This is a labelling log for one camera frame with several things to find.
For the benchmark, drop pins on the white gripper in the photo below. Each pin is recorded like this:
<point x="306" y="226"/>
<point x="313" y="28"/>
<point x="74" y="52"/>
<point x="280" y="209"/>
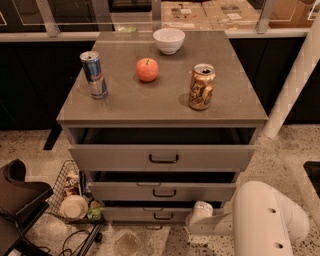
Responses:
<point x="201" y="212"/>

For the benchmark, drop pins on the grey bottom drawer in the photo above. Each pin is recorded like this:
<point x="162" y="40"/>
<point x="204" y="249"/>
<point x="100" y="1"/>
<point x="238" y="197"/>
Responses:
<point x="147" y="212"/>

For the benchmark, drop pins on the grey drawer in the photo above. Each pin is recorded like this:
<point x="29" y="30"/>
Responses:
<point x="147" y="212"/>
<point x="163" y="186"/>
<point x="162" y="149"/>

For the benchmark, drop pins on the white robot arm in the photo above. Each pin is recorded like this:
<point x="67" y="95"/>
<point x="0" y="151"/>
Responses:
<point x="263" y="221"/>

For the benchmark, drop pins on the grey drawer cabinet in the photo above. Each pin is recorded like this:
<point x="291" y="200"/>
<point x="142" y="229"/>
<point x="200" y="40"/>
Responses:
<point x="163" y="102"/>

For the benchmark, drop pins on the grey middle drawer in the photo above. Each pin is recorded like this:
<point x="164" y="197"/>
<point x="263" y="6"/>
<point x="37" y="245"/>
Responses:
<point x="163" y="186"/>

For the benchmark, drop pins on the grey top drawer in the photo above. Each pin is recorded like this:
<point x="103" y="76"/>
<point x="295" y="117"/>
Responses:
<point x="162" y="149"/>

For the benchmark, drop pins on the green snack packet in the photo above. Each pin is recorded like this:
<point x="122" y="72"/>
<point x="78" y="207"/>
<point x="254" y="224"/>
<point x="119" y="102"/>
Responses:
<point x="94" y="211"/>

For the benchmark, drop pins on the black object at right edge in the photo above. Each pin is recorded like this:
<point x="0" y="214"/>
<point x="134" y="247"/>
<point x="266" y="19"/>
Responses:
<point x="312" y="169"/>

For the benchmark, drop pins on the white bowl in basket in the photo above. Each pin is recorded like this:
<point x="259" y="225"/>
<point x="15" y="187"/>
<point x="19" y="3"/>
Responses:
<point x="74" y="207"/>

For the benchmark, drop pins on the gold soda can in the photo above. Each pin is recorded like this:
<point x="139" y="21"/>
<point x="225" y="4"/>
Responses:
<point x="201" y="86"/>

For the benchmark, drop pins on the brown snack bag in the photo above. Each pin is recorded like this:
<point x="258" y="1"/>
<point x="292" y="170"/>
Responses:
<point x="71" y="184"/>

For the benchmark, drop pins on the red apple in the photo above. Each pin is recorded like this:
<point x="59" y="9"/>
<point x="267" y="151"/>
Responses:
<point x="147" y="69"/>

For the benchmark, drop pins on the white ceramic bowl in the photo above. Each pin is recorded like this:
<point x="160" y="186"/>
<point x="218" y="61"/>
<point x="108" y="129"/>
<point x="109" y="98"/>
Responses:
<point x="169" y="40"/>

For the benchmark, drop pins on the blue silver energy drink can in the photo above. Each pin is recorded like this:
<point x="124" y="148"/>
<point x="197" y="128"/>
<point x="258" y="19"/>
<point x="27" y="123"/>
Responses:
<point x="92" y="68"/>

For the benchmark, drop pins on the cardboard boxes behind glass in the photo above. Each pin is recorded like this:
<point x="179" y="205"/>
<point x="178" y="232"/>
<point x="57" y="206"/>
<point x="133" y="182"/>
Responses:
<point x="209" y="15"/>

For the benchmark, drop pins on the black wire basket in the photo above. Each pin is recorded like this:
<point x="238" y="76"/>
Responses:
<point x="57" y="198"/>

